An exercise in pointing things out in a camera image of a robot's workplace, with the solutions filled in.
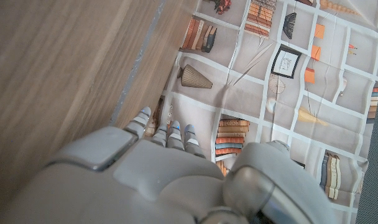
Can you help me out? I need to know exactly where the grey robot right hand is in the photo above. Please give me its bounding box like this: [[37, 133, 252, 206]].
[[2, 106, 339, 224]]

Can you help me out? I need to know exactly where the printed bookshelf backdrop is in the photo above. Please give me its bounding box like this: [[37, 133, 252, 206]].
[[145, 0, 378, 224]]

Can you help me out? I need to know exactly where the dark grey mesh panel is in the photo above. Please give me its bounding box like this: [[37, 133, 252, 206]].
[[355, 52, 378, 224]]

